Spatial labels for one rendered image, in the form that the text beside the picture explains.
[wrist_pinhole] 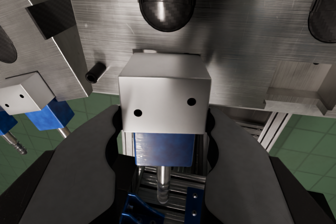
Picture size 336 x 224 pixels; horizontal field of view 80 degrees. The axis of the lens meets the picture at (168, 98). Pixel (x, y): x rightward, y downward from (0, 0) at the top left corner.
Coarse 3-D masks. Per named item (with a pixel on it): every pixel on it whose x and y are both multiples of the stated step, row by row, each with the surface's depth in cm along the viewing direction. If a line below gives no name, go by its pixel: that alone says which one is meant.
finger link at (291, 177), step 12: (276, 168) 8; (288, 180) 7; (288, 192) 7; (300, 192) 7; (288, 204) 6; (300, 204) 6; (312, 204) 6; (300, 216) 6; (312, 216) 6; (324, 216) 6
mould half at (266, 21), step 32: (96, 0) 14; (128, 0) 14; (224, 0) 13; (256, 0) 12; (288, 0) 12; (96, 32) 15; (128, 32) 15; (160, 32) 15; (192, 32) 14; (224, 32) 14; (256, 32) 14; (288, 32) 13; (224, 64) 15; (256, 64) 15; (224, 96) 17; (256, 96) 16
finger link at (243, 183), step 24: (216, 120) 10; (216, 144) 9; (240, 144) 9; (216, 168) 8; (240, 168) 8; (264, 168) 8; (216, 192) 7; (240, 192) 7; (264, 192) 7; (216, 216) 6; (240, 216) 6; (264, 216) 6; (288, 216) 6
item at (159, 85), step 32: (128, 64) 12; (160, 64) 13; (192, 64) 13; (128, 96) 11; (160, 96) 11; (192, 96) 11; (128, 128) 12; (160, 128) 12; (192, 128) 12; (160, 160) 15; (160, 192) 18
